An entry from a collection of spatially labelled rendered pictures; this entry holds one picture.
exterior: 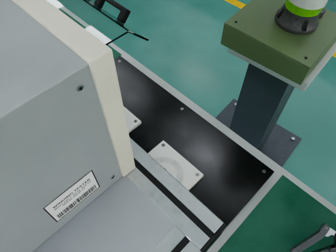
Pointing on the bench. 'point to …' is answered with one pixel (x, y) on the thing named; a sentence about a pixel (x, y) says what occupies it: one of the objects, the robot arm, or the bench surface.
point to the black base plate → (192, 143)
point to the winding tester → (54, 122)
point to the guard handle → (116, 8)
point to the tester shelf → (140, 216)
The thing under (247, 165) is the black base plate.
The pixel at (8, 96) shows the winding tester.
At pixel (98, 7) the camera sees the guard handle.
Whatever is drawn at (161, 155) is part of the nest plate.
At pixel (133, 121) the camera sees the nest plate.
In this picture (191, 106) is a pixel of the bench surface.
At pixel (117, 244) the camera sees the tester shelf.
